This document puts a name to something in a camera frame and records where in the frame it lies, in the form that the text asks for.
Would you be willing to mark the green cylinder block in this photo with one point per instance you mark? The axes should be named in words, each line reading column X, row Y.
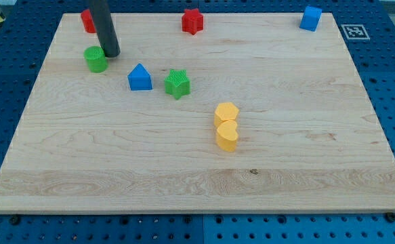
column 95, row 59

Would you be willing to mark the wooden board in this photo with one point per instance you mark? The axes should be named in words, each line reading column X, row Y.
column 309, row 140

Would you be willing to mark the yellow heart block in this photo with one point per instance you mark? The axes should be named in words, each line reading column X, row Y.
column 227, row 135

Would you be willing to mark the green star block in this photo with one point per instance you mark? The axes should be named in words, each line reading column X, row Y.
column 177, row 83

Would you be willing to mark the blue house-shaped block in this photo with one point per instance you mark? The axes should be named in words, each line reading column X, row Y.
column 139, row 79

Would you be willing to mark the red star block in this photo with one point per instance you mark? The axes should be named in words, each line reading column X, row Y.
column 192, row 21

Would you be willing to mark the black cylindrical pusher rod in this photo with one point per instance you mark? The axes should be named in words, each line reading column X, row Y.
column 104, row 26

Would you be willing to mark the red block behind rod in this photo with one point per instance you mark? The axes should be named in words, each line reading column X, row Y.
column 87, row 21

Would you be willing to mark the blue cube block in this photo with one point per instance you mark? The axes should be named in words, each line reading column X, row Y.
column 310, row 18

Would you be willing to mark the white fiducial marker tag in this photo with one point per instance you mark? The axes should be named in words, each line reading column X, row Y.
column 355, row 32

